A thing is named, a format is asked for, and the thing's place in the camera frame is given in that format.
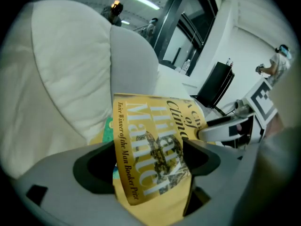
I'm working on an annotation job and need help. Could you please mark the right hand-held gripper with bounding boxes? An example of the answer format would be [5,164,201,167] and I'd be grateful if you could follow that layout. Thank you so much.
[197,77,279,148]

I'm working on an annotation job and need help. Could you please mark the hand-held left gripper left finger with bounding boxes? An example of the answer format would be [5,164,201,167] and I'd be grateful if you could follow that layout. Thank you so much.
[14,140,137,226]

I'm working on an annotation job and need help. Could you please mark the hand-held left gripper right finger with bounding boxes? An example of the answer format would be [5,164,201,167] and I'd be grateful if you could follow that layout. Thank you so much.
[181,139,262,226]

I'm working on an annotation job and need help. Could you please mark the yellow book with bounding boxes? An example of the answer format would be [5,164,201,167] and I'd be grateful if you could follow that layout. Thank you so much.
[112,92,210,226]

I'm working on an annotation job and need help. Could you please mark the teal cover book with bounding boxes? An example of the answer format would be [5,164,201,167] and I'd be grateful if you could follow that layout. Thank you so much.
[103,116,115,144]

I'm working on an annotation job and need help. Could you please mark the white petal-shaped chair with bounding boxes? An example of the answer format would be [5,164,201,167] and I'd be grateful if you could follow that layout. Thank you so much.
[0,0,196,178]

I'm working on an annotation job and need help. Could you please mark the person's right forearm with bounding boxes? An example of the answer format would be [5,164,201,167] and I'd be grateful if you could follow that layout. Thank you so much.
[267,113,285,138]

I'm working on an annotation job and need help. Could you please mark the clear plastic bottle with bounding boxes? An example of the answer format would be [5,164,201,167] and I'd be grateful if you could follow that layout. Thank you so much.
[180,59,191,75]

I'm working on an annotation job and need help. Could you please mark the black window frame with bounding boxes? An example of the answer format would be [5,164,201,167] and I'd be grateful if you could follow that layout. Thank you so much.
[152,0,223,70]

